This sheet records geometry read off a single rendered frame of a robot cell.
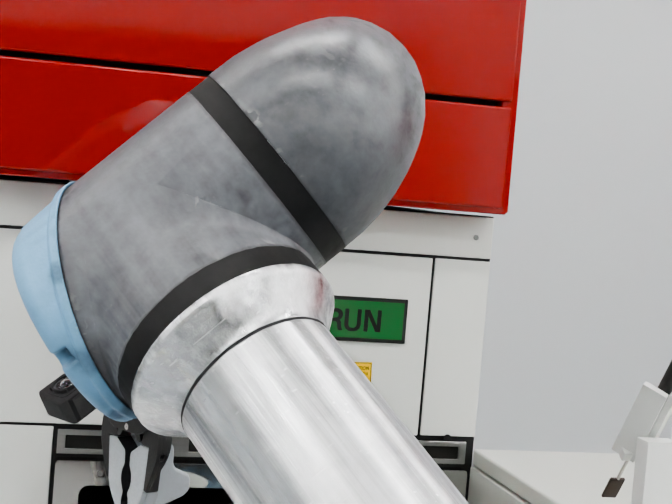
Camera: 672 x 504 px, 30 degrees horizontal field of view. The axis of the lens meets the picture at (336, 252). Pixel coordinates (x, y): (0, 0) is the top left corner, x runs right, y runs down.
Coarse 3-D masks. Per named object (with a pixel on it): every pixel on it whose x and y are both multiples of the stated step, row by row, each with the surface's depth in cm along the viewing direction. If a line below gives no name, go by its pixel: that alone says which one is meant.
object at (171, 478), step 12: (132, 456) 114; (144, 456) 112; (132, 468) 114; (144, 468) 112; (168, 468) 115; (132, 480) 114; (144, 480) 112; (168, 480) 115; (180, 480) 116; (132, 492) 114; (144, 492) 112; (156, 492) 113; (168, 492) 115; (180, 492) 116
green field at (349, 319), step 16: (336, 304) 133; (352, 304) 133; (368, 304) 134; (384, 304) 134; (400, 304) 135; (336, 320) 133; (352, 320) 133; (368, 320) 134; (384, 320) 134; (400, 320) 135; (336, 336) 133; (352, 336) 133; (368, 336) 134; (384, 336) 134; (400, 336) 135
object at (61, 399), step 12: (60, 384) 109; (72, 384) 108; (48, 396) 108; (60, 396) 108; (72, 396) 107; (48, 408) 109; (60, 408) 107; (72, 408) 107; (84, 408) 108; (72, 420) 108
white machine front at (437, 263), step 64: (0, 192) 124; (0, 256) 124; (384, 256) 134; (448, 256) 136; (0, 320) 125; (448, 320) 136; (0, 384) 125; (384, 384) 135; (448, 384) 137; (0, 448) 126
